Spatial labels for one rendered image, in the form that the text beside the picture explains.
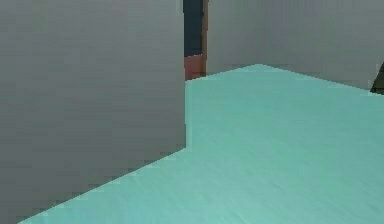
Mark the dark slanted furniture piece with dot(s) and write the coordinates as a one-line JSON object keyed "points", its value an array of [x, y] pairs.
{"points": [[379, 83]]}

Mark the brown wooden door frame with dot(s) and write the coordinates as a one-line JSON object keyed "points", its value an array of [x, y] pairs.
{"points": [[204, 33]]}

